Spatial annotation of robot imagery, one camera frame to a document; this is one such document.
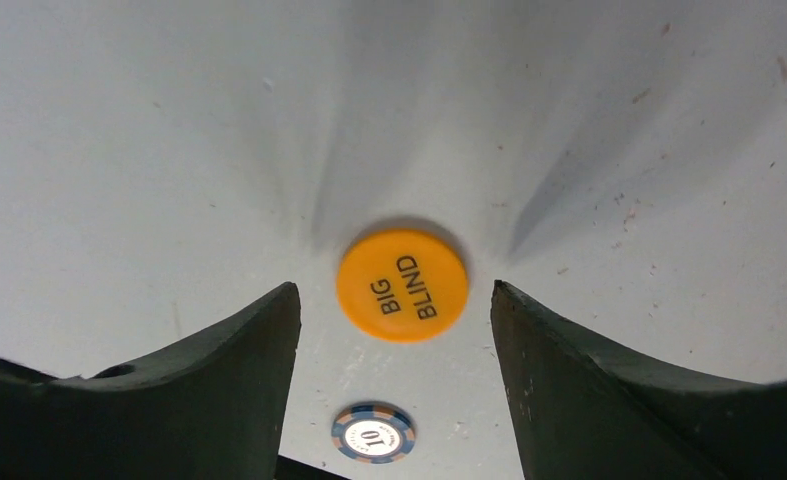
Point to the orange round button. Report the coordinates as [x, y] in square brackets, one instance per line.
[402, 285]

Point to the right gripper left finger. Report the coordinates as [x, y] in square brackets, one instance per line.
[209, 406]

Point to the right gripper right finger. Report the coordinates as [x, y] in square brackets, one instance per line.
[586, 407]

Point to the poker chip front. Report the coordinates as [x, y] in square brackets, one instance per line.
[373, 433]

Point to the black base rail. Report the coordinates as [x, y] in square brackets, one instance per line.
[290, 469]

